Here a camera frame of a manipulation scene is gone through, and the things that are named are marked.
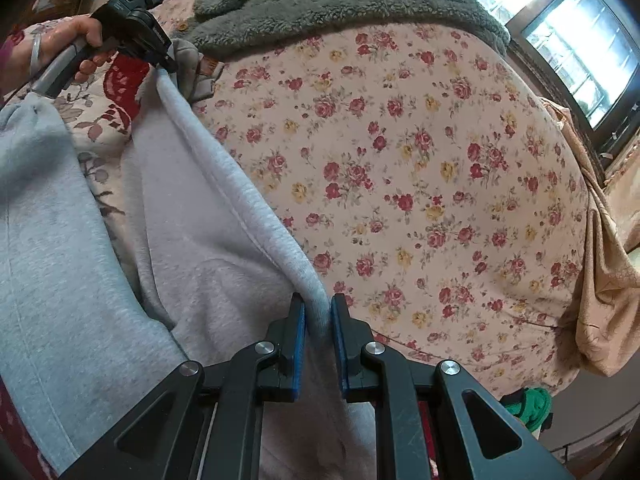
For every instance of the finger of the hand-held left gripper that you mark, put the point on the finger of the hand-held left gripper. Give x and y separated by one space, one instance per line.
169 62

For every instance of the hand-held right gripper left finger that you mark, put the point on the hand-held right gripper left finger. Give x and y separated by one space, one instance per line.
300 340

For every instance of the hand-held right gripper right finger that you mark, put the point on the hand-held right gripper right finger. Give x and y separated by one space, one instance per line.
341 345

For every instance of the grey sweat pants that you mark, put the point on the grey sweat pants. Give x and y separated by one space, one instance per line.
200 240

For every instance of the person's left hand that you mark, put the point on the person's left hand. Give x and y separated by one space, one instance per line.
60 35

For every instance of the grey-brown small cloth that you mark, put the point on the grey-brown small cloth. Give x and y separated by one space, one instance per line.
197 72

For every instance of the red leaf-patterned blanket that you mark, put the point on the red leaf-patterned blanket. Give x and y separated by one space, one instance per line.
117 90

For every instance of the grey-green fleece jacket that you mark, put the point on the grey-green fleece jacket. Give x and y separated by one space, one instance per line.
325 5

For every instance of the floral sofa backrest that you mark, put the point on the floral sofa backrest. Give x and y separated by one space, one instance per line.
400 160

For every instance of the green cloth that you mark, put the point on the green cloth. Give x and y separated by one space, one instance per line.
530 402

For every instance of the beige curtain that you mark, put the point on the beige curtain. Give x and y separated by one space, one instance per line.
605 285

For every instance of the large window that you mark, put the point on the large window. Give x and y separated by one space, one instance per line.
565 25

